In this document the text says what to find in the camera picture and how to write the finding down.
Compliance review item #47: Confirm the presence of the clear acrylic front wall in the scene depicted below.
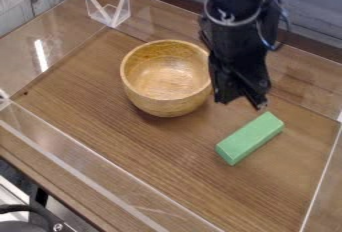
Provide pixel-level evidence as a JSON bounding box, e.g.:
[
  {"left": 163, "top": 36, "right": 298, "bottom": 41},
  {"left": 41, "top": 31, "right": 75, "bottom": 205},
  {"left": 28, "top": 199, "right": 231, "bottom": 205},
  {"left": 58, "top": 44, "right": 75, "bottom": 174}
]
[{"left": 0, "top": 101, "right": 223, "bottom": 232}]

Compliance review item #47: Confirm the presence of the brown wooden bowl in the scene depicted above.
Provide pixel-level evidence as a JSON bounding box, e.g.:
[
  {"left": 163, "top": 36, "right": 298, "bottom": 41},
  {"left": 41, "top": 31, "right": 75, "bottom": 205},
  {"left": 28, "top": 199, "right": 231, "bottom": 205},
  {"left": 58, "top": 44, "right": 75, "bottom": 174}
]
[{"left": 120, "top": 39, "right": 211, "bottom": 117}]

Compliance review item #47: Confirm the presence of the black cable lower left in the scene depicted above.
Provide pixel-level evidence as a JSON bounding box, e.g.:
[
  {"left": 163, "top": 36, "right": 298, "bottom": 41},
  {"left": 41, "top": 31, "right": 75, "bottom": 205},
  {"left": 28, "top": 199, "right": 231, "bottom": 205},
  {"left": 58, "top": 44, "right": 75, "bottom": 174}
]
[{"left": 0, "top": 205, "right": 45, "bottom": 232}]

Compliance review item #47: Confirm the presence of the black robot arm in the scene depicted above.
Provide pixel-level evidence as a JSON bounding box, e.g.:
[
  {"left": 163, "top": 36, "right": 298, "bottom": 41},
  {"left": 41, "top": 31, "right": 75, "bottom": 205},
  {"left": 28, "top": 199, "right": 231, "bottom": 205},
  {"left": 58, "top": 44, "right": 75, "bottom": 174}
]
[{"left": 199, "top": 0, "right": 288, "bottom": 109}]

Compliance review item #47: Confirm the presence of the black metal table bracket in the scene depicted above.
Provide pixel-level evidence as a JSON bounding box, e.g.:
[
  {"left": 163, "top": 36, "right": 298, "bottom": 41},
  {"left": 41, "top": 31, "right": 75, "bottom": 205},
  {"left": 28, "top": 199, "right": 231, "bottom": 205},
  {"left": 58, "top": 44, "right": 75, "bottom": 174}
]
[{"left": 28, "top": 187, "right": 77, "bottom": 232}]

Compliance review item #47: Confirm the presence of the green rectangular block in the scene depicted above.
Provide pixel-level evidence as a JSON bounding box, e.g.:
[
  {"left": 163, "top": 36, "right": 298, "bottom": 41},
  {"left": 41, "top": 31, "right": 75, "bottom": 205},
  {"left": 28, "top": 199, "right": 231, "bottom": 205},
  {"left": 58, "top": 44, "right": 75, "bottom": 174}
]
[{"left": 215, "top": 112, "right": 284, "bottom": 166}]

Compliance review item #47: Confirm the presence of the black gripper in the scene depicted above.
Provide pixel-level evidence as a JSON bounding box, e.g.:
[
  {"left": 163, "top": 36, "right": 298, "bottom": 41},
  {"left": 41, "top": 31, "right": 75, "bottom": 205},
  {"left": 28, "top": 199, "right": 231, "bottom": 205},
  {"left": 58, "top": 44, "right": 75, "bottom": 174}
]
[{"left": 199, "top": 5, "right": 279, "bottom": 110}]

